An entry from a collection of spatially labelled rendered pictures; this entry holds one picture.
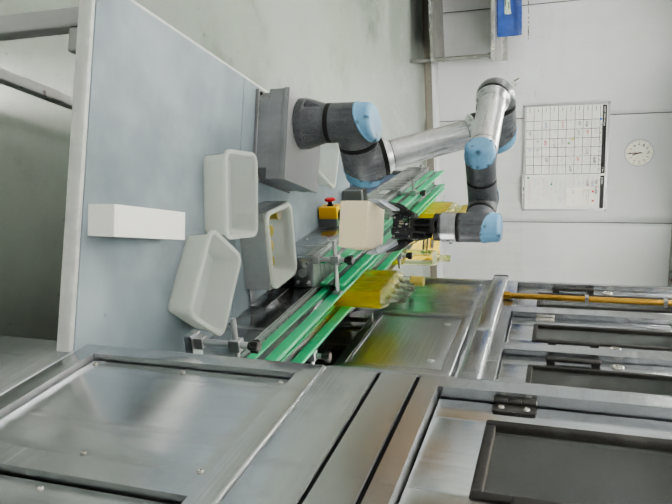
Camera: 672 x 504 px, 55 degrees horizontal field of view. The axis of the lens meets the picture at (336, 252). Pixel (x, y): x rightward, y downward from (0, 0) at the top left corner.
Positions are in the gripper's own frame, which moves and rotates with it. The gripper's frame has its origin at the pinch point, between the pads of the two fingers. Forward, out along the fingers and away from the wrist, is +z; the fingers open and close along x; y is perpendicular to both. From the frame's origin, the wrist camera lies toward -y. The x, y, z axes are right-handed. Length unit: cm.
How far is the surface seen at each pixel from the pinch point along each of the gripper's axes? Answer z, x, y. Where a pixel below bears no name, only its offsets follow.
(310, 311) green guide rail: 17.9, 24.0, -5.8
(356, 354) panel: 8.0, 36.7, -19.7
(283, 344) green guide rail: 15.5, 31.5, 17.0
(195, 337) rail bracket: 24, 29, 45
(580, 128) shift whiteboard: -55, -165, -588
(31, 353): 42, 31, 72
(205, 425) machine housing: -3, 37, 85
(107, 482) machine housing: 1, 41, 100
